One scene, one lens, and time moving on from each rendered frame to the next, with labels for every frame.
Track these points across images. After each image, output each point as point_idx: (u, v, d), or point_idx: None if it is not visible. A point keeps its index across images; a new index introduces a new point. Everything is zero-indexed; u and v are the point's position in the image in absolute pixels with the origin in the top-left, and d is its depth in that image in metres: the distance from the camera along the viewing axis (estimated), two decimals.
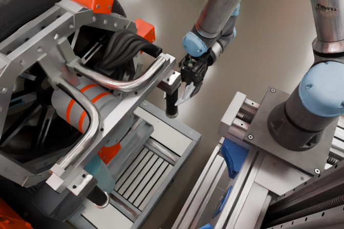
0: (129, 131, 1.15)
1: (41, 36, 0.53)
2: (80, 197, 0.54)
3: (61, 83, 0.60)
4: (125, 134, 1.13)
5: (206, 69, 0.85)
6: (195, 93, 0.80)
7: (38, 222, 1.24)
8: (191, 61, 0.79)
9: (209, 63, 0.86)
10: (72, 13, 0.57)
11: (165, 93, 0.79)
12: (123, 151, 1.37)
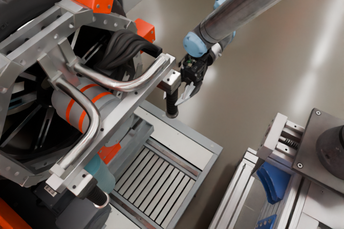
0: (129, 131, 1.15)
1: (41, 36, 0.53)
2: (80, 197, 0.54)
3: (61, 83, 0.60)
4: (125, 134, 1.13)
5: (206, 69, 0.85)
6: (195, 93, 0.80)
7: None
8: (190, 61, 0.79)
9: (208, 63, 0.86)
10: (72, 13, 0.57)
11: (165, 93, 0.79)
12: (123, 151, 1.37)
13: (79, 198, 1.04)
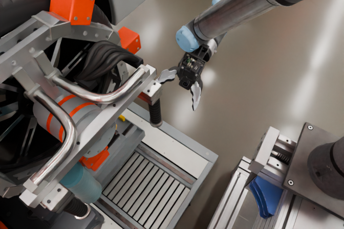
0: (117, 137, 1.14)
1: (16, 50, 0.53)
2: (55, 211, 0.54)
3: (39, 96, 0.60)
4: (113, 140, 1.13)
5: None
6: (201, 90, 0.81)
7: None
8: (190, 60, 0.78)
9: (204, 60, 0.86)
10: (48, 26, 0.56)
11: None
12: (113, 156, 1.37)
13: None
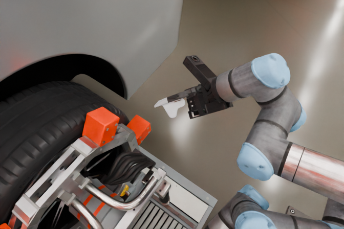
0: (128, 196, 1.31)
1: (61, 181, 0.69)
2: None
3: (75, 205, 0.76)
4: (125, 199, 1.29)
5: None
6: None
7: None
8: (203, 112, 0.69)
9: None
10: (84, 156, 0.73)
11: (158, 106, 0.72)
12: None
13: None
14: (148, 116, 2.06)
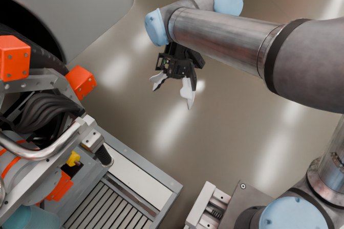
0: (81, 167, 1.15)
1: None
2: None
3: None
4: (77, 170, 1.14)
5: (192, 50, 0.72)
6: (195, 83, 0.73)
7: None
8: (165, 62, 0.71)
9: None
10: None
11: (154, 86, 0.81)
12: (83, 181, 1.37)
13: None
14: (115, 97, 1.89)
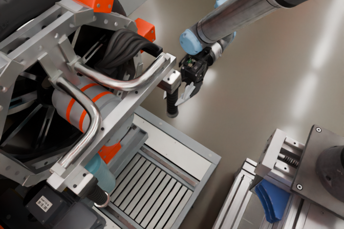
0: (129, 130, 1.15)
1: (42, 35, 0.53)
2: (80, 196, 0.54)
3: (62, 83, 0.60)
4: (125, 133, 1.13)
5: (206, 69, 0.85)
6: (195, 93, 0.80)
7: None
8: (191, 61, 0.79)
9: (209, 63, 0.86)
10: (72, 13, 0.57)
11: (165, 93, 0.79)
12: (123, 150, 1.37)
13: (72, 213, 1.01)
14: None
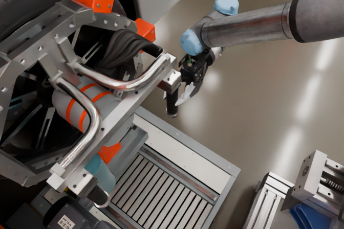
0: (129, 130, 1.15)
1: (42, 35, 0.53)
2: (80, 197, 0.54)
3: (62, 83, 0.60)
4: (125, 134, 1.13)
5: (206, 69, 0.85)
6: (195, 93, 0.80)
7: None
8: (190, 61, 0.79)
9: (208, 63, 0.86)
10: (72, 13, 0.57)
11: (165, 93, 0.79)
12: (123, 151, 1.37)
13: None
14: None
